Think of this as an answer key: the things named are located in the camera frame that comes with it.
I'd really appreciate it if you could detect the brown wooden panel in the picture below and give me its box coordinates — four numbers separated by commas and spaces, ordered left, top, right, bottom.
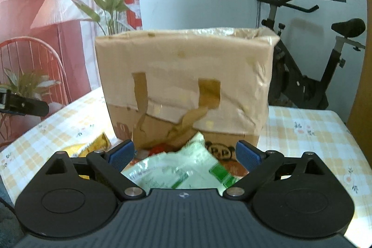
346, 33, 372, 147

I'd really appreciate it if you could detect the green white snack packet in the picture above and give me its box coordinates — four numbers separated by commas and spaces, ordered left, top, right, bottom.
122, 132, 250, 191

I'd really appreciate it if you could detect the yellow snack packet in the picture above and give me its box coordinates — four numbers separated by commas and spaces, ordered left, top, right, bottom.
62, 133, 112, 160

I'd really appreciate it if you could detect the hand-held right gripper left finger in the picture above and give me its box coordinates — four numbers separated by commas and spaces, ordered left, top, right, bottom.
44, 140, 146, 201

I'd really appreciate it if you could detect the orange plaid floral tablecloth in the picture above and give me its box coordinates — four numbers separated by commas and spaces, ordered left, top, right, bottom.
0, 88, 369, 237

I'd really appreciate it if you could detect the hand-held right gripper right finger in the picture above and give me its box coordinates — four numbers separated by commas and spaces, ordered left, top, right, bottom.
225, 140, 326, 200

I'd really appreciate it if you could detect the black exercise bike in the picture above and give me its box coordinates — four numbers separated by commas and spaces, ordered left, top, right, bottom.
232, 0, 367, 110

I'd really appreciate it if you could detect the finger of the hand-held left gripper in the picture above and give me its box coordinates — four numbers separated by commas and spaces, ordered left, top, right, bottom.
0, 89, 50, 118

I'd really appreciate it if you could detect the red snack packet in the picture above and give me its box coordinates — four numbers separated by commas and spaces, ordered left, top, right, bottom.
148, 144, 175, 156

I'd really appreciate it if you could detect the taped cardboard box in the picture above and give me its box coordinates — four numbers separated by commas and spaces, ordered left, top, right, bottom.
95, 27, 280, 176

